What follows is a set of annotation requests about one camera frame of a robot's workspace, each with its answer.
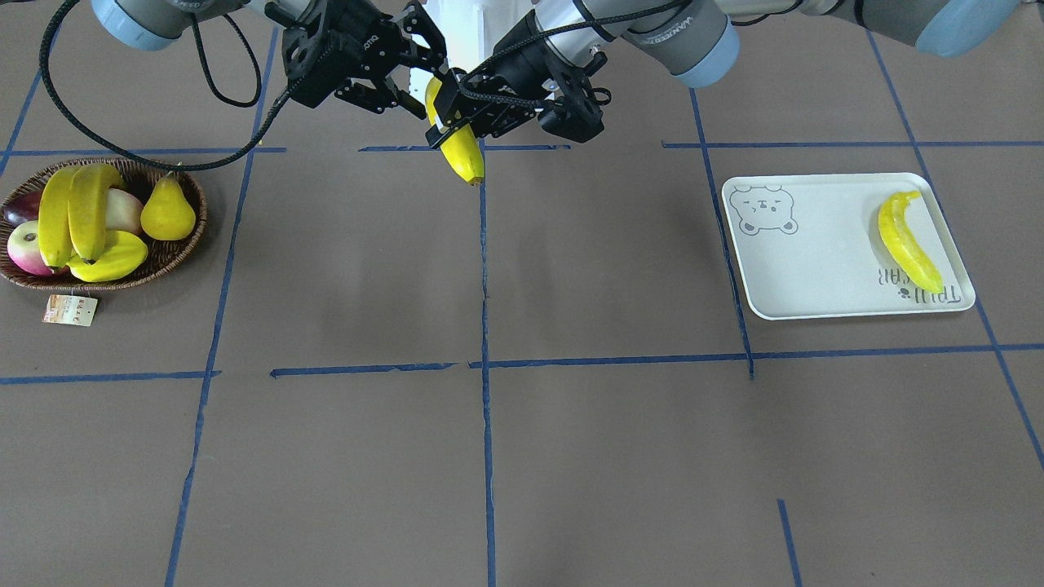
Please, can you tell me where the translucent yellow banana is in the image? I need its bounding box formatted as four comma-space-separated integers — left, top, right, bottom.
877, 191, 944, 294

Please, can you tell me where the basket paper tag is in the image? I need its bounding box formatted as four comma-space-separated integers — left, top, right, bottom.
42, 294, 100, 327

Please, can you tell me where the dark purple fruit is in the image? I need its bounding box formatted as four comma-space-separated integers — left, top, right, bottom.
2, 190, 42, 227

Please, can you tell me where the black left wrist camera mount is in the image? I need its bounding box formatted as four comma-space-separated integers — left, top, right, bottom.
537, 68, 612, 143

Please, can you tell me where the yellow starfruit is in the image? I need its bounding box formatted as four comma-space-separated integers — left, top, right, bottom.
67, 230, 148, 283

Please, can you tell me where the yellow pear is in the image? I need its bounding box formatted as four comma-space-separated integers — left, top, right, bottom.
140, 172, 197, 241

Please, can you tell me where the brown wicker basket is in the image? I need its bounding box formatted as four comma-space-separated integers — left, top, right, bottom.
1, 157, 209, 291

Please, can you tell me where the pale peach fruit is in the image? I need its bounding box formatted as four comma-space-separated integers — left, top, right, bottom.
105, 188, 144, 236

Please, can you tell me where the red apple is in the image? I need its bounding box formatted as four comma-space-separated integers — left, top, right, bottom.
7, 220, 69, 277

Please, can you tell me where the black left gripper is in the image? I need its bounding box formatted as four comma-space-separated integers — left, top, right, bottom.
427, 38, 582, 149

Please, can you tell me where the white rectangular tray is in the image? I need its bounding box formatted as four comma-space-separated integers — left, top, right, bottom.
721, 172, 976, 320

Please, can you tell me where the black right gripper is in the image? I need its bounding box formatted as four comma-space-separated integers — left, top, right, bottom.
283, 1, 448, 120

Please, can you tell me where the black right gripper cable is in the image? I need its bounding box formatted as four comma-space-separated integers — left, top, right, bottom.
39, 0, 294, 172

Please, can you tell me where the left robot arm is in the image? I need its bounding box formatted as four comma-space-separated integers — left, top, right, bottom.
426, 1, 1015, 148

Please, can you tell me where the white pedestal column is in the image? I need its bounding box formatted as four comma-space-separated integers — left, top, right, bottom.
420, 1, 537, 72

